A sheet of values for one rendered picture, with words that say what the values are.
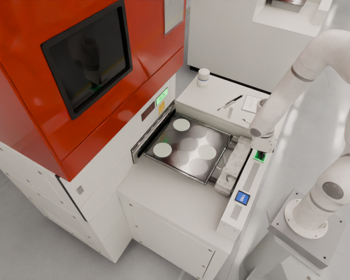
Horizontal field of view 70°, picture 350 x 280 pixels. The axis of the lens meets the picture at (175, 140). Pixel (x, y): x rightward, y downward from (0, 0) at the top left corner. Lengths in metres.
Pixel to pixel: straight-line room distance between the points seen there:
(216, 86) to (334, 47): 0.92
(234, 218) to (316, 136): 2.05
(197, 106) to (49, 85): 0.98
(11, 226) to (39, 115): 1.81
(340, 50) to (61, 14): 0.72
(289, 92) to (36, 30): 0.78
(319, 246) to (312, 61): 0.78
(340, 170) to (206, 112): 0.78
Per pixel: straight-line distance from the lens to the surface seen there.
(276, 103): 1.00
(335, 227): 1.39
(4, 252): 2.38
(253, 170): 1.27
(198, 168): 1.29
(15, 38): 0.62
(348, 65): 0.81
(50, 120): 0.73
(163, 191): 1.30
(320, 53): 0.89
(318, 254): 1.29
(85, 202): 1.17
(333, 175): 0.97
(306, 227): 1.28
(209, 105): 1.51
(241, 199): 1.17
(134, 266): 2.04
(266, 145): 1.21
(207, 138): 1.42
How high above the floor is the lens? 1.97
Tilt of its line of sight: 50 degrees down
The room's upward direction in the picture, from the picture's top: 1 degrees clockwise
